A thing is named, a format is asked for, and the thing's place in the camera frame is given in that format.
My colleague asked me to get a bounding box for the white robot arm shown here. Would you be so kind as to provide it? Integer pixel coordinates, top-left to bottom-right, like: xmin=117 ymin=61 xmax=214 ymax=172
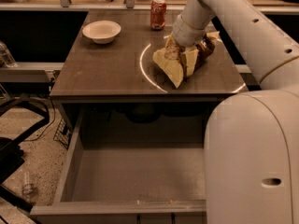
xmin=173 ymin=0 xmax=299 ymax=224

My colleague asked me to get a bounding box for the brown chip bag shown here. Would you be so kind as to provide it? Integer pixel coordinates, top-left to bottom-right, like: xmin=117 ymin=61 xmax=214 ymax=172
xmin=152 ymin=32 xmax=220 ymax=88

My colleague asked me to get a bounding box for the black wire basket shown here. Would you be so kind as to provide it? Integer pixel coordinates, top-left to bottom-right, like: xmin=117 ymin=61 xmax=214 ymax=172
xmin=53 ymin=119 xmax=72 ymax=149

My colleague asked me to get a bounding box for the plastic bottle on floor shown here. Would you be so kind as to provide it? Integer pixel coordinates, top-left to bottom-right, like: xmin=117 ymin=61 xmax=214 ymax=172
xmin=21 ymin=171 xmax=34 ymax=201

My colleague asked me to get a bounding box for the clear plastic bottle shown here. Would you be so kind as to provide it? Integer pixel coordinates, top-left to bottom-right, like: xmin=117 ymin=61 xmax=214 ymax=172
xmin=0 ymin=41 xmax=17 ymax=68

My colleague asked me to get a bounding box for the white bowl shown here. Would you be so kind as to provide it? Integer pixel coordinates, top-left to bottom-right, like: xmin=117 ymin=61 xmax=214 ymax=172
xmin=82 ymin=21 xmax=121 ymax=44

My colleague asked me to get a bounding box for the black chair frame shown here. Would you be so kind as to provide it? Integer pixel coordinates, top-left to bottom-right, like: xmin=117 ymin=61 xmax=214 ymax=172
xmin=0 ymin=94 xmax=50 ymax=213

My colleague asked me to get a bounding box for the red soda can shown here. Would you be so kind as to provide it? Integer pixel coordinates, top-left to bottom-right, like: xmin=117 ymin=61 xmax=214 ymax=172
xmin=150 ymin=0 xmax=166 ymax=31

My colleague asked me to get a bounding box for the grey cabinet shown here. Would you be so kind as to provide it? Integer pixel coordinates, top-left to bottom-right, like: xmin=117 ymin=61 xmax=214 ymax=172
xmin=50 ymin=9 xmax=247 ymax=128

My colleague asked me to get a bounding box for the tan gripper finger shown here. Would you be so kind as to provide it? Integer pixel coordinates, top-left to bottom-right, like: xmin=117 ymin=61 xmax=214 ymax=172
xmin=181 ymin=46 xmax=198 ymax=77
xmin=164 ymin=35 xmax=180 ymax=60

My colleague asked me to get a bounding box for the open grey top drawer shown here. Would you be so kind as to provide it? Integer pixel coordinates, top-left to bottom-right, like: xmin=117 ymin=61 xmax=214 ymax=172
xmin=31 ymin=106 xmax=206 ymax=224

